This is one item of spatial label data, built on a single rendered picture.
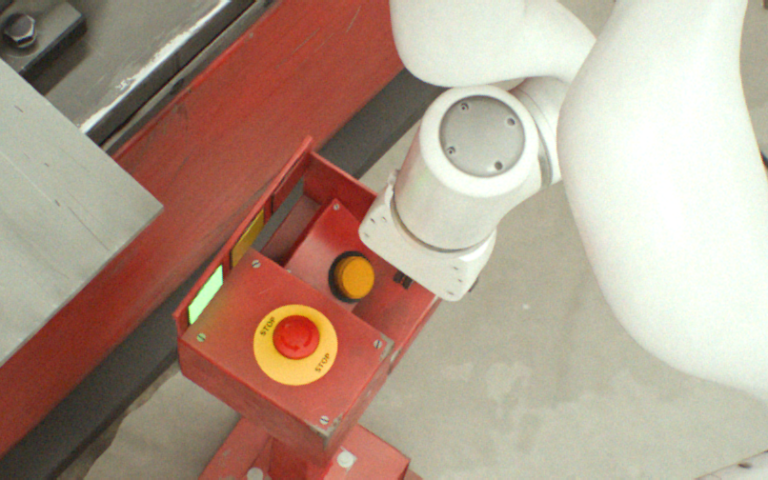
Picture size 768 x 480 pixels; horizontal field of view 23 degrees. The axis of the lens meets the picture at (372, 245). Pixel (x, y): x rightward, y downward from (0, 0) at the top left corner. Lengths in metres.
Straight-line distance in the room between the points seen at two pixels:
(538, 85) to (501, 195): 0.10
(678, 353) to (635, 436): 1.51
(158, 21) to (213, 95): 0.17
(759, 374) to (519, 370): 1.51
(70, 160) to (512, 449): 1.10
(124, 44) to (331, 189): 0.23
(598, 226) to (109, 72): 0.76
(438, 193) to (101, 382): 1.14
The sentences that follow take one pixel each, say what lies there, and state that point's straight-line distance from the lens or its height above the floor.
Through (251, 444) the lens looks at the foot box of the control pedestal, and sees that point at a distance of 2.32.
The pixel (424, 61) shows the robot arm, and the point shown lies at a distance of 1.24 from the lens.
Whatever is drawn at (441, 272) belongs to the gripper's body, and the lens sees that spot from 1.51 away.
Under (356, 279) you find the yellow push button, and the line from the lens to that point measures 1.74.
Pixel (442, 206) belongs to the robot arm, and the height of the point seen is 1.11.
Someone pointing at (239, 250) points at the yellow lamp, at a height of 0.81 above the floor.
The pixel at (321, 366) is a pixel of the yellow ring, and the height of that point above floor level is 0.78.
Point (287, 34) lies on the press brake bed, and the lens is 1.87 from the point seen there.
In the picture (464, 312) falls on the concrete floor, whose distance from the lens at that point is 2.50.
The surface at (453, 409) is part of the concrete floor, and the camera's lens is 2.46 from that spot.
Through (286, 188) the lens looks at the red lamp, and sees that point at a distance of 1.67.
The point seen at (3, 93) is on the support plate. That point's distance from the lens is 1.51.
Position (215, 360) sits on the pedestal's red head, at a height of 0.78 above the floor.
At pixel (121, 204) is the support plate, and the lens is 1.47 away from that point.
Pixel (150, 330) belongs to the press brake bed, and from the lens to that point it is 2.43.
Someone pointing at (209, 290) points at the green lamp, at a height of 0.82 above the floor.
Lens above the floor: 2.37
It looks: 70 degrees down
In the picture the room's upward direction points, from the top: 10 degrees clockwise
